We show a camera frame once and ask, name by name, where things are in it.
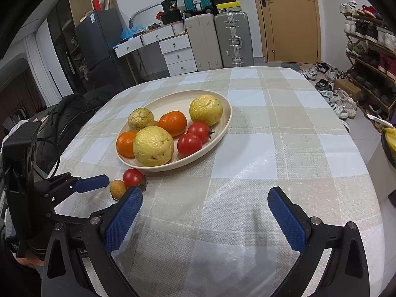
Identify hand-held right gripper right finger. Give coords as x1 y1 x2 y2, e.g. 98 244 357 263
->
268 186 370 297

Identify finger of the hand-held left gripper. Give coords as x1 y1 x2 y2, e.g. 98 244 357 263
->
46 174 110 199
51 207 106 223

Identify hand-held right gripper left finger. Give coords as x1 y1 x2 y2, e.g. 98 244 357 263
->
42 186 143 297

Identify red tomato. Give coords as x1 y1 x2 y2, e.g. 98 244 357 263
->
177 133 203 158
123 169 147 191
187 122 215 144

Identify orange mandarin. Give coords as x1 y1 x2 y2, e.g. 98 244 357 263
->
116 131 138 158
159 111 188 137

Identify large yellow-green round fruit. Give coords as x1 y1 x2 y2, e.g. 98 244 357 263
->
133 126 174 167

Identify cream oval plate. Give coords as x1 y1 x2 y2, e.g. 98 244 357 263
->
116 90 232 172

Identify person's left hand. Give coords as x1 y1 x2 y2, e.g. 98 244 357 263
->
15 254 44 268

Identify black jacket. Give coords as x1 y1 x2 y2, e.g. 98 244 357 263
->
31 85 120 174

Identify mottled green-gold round fruit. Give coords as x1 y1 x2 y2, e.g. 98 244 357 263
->
128 108 154 131

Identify bunch of bananas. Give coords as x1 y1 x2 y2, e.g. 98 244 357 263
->
382 127 396 158

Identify scattered sneakers group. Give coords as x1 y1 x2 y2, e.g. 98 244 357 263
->
298 62 359 133

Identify yellow wrinkled round fruit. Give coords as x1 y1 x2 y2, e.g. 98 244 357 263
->
189 95 224 127

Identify dark grey fridge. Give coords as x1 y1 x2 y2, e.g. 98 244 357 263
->
74 10 138 93

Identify dark tall cabinet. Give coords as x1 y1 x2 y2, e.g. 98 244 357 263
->
46 0 93 96

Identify brown cardboard box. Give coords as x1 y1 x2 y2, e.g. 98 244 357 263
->
333 79 362 102

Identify white desk with drawers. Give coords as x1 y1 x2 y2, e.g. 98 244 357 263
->
114 22 198 78

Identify blue plastic bag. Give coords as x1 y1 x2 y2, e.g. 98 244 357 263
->
121 25 144 41

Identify wooden shoe rack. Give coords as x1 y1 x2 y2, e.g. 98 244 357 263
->
343 12 396 121

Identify beige suitcase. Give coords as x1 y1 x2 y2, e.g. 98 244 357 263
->
184 14 223 71

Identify grey curved metal tube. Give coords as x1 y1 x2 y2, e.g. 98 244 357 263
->
128 2 164 28

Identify flat cardboard pieces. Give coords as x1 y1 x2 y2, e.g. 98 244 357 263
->
92 0 120 12

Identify silver suitcase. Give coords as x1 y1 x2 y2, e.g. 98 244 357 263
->
214 11 255 68

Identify black printed bag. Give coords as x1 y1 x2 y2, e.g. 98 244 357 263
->
161 0 181 25

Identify wooden door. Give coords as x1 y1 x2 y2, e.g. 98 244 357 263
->
249 0 321 63

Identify shoe rack with shoes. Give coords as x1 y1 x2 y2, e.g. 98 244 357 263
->
340 1 396 112

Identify black cable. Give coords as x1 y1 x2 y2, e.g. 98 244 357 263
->
36 139 61 178

